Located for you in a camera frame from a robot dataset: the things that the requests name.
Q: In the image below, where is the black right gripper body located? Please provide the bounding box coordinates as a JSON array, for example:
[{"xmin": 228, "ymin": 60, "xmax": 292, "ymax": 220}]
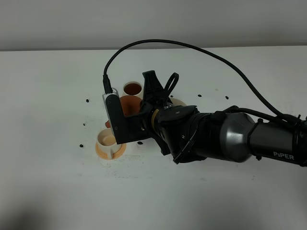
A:
[{"xmin": 115, "ymin": 99, "xmax": 200, "ymax": 165}]

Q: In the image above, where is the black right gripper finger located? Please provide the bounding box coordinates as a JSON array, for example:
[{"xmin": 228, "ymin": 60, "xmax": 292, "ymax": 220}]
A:
[
  {"xmin": 155, "ymin": 138, "xmax": 171, "ymax": 155},
  {"xmin": 140, "ymin": 70, "xmax": 167, "ymax": 113}
]

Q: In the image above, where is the brown clay teapot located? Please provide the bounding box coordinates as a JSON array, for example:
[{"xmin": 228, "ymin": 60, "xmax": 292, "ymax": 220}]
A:
[{"xmin": 120, "ymin": 95, "xmax": 142, "ymax": 116}]

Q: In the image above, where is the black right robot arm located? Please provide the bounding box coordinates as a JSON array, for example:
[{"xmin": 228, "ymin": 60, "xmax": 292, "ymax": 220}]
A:
[{"xmin": 108, "ymin": 71, "xmax": 307, "ymax": 167}]

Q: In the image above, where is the beige round teapot coaster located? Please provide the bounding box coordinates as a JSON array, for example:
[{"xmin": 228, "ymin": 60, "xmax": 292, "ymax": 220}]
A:
[{"xmin": 170, "ymin": 98, "xmax": 186, "ymax": 106}]

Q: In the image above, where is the white far teacup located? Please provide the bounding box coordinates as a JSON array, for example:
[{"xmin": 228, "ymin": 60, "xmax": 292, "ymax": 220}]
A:
[{"xmin": 123, "ymin": 81, "xmax": 143, "ymax": 99}]

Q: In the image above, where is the white teacup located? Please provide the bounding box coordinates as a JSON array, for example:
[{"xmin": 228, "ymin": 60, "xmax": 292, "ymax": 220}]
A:
[
  {"xmin": 96, "ymin": 128, "xmax": 117, "ymax": 146},
  {"xmin": 123, "ymin": 81, "xmax": 143, "ymax": 99}
]

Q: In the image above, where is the orange near saucer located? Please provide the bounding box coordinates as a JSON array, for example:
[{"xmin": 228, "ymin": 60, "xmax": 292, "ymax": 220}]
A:
[{"xmin": 95, "ymin": 142, "xmax": 126, "ymax": 160}]

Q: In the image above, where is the white near teacup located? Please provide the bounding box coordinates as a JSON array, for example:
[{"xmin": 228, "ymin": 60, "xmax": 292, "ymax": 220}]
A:
[{"xmin": 96, "ymin": 128, "xmax": 117, "ymax": 146}]

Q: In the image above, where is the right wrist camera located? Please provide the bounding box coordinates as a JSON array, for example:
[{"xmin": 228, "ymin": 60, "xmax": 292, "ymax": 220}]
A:
[{"xmin": 103, "ymin": 88, "xmax": 128, "ymax": 144}]

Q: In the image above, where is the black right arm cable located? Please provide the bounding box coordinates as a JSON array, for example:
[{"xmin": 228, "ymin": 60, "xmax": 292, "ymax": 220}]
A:
[{"xmin": 103, "ymin": 39, "xmax": 307, "ymax": 125}]

